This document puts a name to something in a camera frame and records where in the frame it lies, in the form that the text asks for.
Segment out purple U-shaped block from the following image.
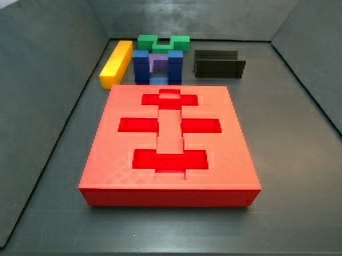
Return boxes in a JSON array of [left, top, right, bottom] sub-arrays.
[[148, 53, 168, 77]]

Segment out red board with slots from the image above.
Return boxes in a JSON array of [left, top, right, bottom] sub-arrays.
[[79, 85, 262, 207]]

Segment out black angled fixture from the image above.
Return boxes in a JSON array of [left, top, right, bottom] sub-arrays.
[[194, 50, 246, 79]]

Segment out yellow long block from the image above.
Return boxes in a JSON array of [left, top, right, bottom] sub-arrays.
[[99, 40, 134, 89]]

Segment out blue U-shaped block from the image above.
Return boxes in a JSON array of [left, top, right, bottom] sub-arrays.
[[132, 50, 183, 85]]

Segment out green zigzag block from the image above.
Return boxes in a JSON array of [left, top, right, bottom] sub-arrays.
[[138, 35, 191, 54]]

